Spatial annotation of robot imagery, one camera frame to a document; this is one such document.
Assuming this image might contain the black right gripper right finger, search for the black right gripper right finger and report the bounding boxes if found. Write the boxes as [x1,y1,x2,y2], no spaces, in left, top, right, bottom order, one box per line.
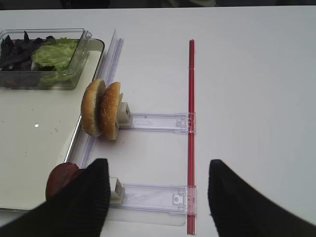
[208,159,316,237]

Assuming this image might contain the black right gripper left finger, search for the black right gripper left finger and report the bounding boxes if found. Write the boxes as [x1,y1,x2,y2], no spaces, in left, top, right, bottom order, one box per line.
[0,158,110,237]

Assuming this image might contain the red meat patty stack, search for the red meat patty stack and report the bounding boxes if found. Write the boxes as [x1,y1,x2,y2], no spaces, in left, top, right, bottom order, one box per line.
[45,162,80,200]

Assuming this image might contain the green lettuce leaves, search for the green lettuce leaves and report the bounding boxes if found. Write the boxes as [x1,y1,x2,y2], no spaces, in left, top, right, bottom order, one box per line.
[32,38,78,87]

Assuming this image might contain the white pusher block lower right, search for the white pusher block lower right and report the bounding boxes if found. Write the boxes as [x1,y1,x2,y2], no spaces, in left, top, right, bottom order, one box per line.
[109,177,124,204]

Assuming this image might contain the white pusher block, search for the white pusher block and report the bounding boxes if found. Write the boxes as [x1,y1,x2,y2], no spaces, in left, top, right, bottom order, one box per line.
[109,177,124,204]
[116,93,132,127]

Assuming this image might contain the right clear long divider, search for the right clear long divider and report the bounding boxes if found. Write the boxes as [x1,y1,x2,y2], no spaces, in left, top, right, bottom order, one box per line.
[64,33,123,168]

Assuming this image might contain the right clear lower cross track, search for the right clear lower cross track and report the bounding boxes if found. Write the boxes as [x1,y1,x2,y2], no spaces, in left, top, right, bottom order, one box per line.
[110,184,197,216]

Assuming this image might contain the clear cross track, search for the clear cross track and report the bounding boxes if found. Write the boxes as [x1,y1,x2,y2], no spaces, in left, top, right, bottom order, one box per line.
[110,184,197,216]
[120,113,196,134]

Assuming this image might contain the white rectangular metal tray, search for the white rectangular metal tray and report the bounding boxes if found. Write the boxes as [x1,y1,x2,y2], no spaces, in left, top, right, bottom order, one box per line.
[0,39,106,211]

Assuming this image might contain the sesame bun top near tray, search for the sesame bun top near tray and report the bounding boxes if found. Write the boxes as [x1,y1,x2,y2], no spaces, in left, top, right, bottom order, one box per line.
[80,79,106,137]

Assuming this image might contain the white pusher block upper right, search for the white pusher block upper right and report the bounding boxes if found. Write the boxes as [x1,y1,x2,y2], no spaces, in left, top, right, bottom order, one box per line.
[116,93,132,127]

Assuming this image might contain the right clear upper cross track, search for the right clear upper cross track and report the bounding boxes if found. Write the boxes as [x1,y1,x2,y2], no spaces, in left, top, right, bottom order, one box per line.
[120,113,196,134]

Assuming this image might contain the sesame bun top outer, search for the sesame bun top outer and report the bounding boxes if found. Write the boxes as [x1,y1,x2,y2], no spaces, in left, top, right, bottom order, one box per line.
[99,82,120,140]

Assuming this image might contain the clear plastic salad container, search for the clear plastic salad container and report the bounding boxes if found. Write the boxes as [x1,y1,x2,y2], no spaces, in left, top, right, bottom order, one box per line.
[0,28,92,89]

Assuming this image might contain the purple cabbage leaves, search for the purple cabbage leaves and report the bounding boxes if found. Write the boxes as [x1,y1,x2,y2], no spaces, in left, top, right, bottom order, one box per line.
[0,31,55,71]

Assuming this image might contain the right red plastic rail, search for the right red plastic rail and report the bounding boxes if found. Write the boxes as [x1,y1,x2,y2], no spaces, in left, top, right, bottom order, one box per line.
[187,39,196,235]

